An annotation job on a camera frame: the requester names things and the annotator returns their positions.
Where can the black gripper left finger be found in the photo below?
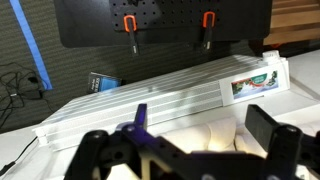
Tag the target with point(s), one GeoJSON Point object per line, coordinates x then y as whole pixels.
{"type": "Point", "coordinates": [141, 116]}

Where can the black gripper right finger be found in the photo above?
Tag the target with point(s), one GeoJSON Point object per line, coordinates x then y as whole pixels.
{"type": "Point", "coordinates": [261, 125]}

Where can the white tufted cushion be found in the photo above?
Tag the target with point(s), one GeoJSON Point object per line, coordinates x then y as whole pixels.
{"type": "Point", "coordinates": [200, 136]}

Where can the long white box with label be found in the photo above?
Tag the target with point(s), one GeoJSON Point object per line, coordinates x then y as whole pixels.
{"type": "Point", "coordinates": [133, 100]}

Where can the blue and black booklet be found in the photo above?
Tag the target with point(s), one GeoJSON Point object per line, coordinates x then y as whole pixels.
{"type": "Point", "coordinates": [103, 83]}

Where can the orange and black clamp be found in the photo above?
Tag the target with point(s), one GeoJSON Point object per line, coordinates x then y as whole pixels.
{"type": "Point", "coordinates": [208, 25]}
{"type": "Point", "coordinates": [130, 26]}

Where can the black pegboard panel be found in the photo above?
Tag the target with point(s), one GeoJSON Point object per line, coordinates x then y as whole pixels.
{"type": "Point", "coordinates": [166, 20]}

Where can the wooden slatted crate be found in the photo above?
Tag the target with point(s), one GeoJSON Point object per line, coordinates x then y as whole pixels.
{"type": "Point", "coordinates": [293, 20]}

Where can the blue tape strip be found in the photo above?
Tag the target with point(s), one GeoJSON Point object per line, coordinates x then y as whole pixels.
{"type": "Point", "coordinates": [31, 43]}

